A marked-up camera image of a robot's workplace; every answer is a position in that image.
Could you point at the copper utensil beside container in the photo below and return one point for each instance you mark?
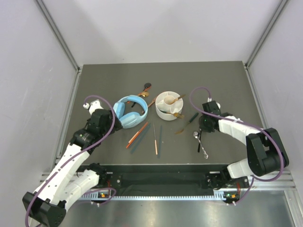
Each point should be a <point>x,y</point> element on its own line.
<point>149,105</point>

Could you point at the grey slotted cable duct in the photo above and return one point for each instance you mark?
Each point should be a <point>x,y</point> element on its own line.
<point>104,195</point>

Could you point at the gold spoon green handle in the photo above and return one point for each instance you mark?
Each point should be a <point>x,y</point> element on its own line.
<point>137,98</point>

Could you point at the small black spoon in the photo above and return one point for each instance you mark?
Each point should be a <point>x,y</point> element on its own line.
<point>145,88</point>

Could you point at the black spoon long handle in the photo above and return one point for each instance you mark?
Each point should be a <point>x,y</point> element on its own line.
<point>199,140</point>

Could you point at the aluminium frame rail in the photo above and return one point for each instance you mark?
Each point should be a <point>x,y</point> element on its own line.
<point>57,34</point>

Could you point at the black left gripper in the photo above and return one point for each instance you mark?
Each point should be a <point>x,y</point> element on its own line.
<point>118,125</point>

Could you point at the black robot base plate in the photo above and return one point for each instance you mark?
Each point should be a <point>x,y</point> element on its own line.
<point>167,180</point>

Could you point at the silver copper chopstick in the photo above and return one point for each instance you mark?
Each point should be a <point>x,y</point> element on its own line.
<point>155,140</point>

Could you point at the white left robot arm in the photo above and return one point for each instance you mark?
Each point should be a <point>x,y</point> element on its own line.
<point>50,201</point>

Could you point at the dark teal chopstick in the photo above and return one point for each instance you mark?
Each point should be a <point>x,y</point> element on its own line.
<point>160,141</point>
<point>141,138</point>

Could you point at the white divided round container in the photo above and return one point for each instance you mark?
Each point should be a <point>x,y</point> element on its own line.
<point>164,106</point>

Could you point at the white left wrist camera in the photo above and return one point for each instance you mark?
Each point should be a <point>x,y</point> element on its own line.
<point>93,106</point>

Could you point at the silver ornate spoon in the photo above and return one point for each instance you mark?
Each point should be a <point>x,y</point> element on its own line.
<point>195,133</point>

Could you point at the gold utensil in container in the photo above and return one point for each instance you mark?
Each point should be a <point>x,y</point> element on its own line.
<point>176,99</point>

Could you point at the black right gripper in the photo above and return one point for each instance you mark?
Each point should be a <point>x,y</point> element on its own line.
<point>203,127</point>

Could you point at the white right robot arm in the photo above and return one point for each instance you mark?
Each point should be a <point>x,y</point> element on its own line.
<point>265,150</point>

